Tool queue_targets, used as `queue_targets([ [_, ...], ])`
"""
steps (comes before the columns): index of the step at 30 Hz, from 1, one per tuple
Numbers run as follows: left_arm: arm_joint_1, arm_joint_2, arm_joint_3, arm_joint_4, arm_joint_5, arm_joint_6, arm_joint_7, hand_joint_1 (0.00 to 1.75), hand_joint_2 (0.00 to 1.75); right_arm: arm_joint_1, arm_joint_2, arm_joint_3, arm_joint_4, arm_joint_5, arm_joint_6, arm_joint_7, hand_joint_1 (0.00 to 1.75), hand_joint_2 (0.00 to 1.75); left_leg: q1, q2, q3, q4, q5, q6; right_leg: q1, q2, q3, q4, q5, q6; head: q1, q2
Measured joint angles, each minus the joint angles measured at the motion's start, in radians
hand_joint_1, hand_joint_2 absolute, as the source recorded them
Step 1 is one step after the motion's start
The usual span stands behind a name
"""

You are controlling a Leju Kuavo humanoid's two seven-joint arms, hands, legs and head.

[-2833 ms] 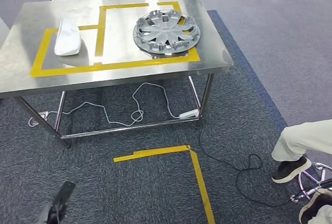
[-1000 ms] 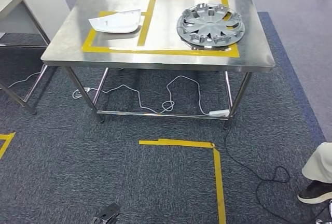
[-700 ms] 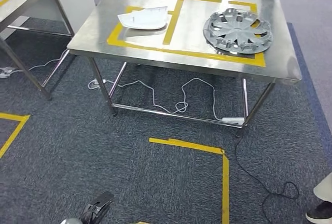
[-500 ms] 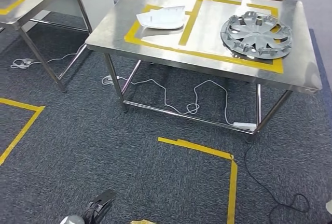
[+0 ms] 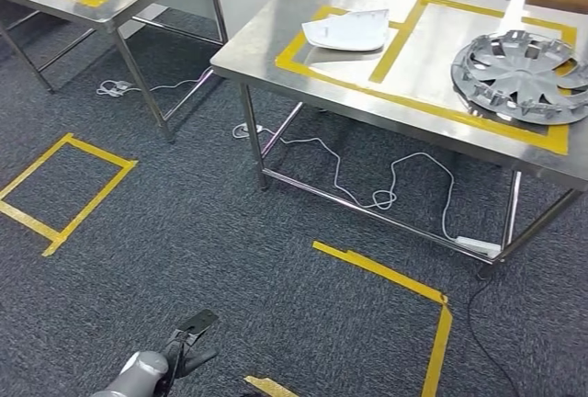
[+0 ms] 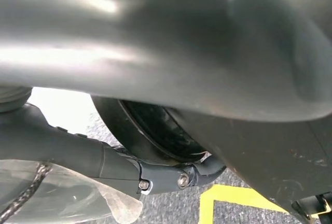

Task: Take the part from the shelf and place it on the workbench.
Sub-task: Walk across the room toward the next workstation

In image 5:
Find white plastic shell part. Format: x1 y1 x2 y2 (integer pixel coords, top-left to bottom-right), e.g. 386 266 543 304
302 8 390 52

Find yellow floor tape square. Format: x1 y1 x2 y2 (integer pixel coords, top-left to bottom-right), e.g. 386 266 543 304
0 132 139 258
312 240 454 397

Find yellow floor tape strip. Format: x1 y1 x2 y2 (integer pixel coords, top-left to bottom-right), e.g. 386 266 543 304
244 375 300 397

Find white power strip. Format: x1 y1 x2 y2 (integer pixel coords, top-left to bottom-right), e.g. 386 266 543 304
454 235 503 260

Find silver wheel hubcap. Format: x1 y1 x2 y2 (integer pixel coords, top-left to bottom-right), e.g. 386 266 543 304
451 29 588 126

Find white coiled cable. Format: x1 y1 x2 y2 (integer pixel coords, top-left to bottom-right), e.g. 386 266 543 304
232 123 396 211

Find white power strip cable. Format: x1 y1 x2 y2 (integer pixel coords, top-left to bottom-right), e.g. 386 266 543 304
390 152 459 244

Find white floor cable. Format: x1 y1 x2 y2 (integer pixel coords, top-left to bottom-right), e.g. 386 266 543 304
97 68 214 98

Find black floor cable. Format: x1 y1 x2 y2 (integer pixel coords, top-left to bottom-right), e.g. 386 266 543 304
467 277 521 397

